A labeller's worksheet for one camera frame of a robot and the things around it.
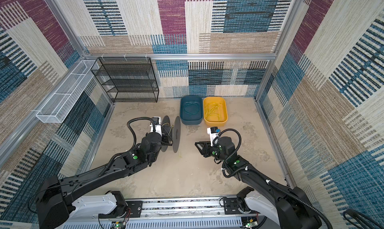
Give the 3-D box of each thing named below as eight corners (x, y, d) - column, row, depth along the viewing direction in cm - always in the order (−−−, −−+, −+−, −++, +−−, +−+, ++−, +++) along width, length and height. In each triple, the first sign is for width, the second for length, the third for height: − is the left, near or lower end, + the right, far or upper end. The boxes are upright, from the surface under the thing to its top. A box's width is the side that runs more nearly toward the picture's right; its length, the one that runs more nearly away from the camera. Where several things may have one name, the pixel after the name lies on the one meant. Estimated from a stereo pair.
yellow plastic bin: (204, 126, 106) (204, 121, 101) (202, 102, 121) (203, 96, 116) (228, 126, 106) (230, 121, 101) (224, 102, 120) (225, 96, 116)
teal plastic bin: (179, 124, 108) (178, 119, 103) (181, 101, 123) (180, 95, 118) (203, 124, 108) (203, 119, 103) (202, 101, 123) (202, 95, 118)
